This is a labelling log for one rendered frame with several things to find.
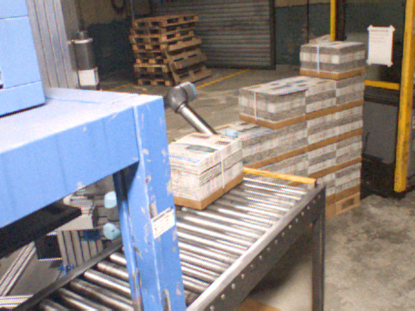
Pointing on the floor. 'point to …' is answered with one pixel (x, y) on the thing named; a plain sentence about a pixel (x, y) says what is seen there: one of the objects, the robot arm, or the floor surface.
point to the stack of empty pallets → (154, 52)
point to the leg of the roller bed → (318, 262)
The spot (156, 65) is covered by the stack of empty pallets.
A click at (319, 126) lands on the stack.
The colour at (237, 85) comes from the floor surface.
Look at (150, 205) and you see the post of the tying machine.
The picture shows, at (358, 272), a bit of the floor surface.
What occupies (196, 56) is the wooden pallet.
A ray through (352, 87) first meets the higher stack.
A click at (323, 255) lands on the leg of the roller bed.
